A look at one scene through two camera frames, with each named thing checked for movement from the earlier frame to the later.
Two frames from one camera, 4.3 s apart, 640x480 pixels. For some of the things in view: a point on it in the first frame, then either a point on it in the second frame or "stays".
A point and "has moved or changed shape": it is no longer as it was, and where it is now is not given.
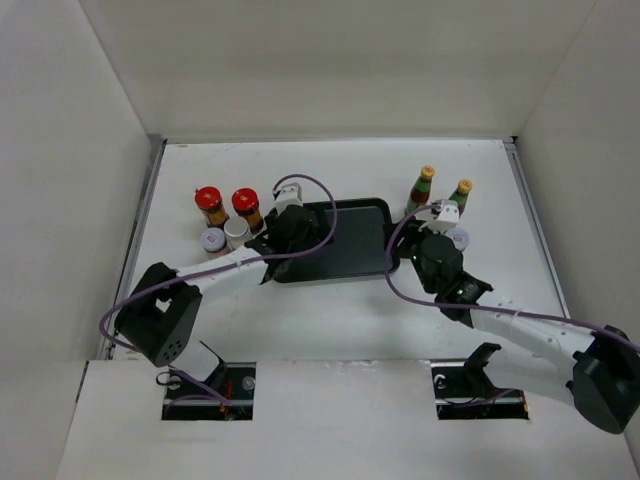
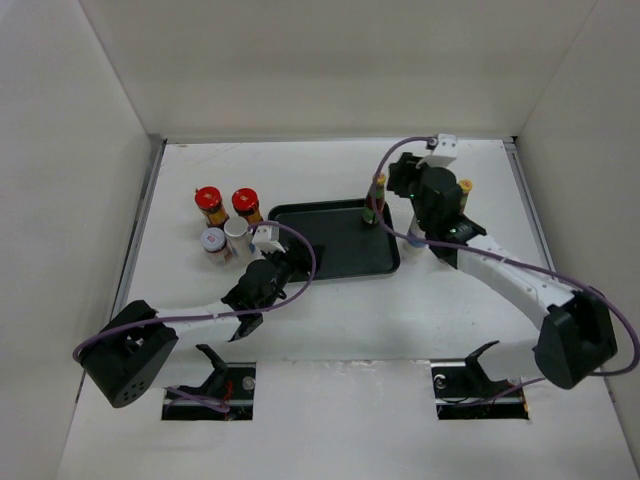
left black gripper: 313,235 → 285,257
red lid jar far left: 208,199 stays
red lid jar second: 245,201 stays
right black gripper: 410,233 → 402,172
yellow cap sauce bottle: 461,195 stays
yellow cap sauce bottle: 419,193 has moved or changed shape
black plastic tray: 358,248 stays
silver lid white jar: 237,231 stays
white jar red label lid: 214,241 stays
